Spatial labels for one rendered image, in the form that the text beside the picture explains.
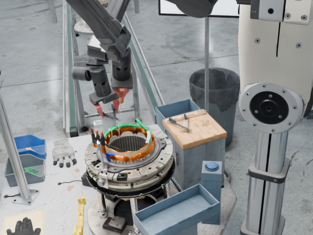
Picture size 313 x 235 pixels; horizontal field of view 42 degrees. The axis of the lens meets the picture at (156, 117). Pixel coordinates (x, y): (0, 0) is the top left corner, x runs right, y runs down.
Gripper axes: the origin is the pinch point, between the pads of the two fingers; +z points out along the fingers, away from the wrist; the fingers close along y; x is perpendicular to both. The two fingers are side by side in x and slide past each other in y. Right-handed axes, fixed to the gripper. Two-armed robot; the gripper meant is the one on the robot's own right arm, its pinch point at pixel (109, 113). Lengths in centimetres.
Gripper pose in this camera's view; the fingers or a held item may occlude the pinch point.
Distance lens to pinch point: 158.4
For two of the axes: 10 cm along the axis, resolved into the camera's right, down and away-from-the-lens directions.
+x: 4.8, 4.3, -7.6
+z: 1.6, 8.1, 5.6
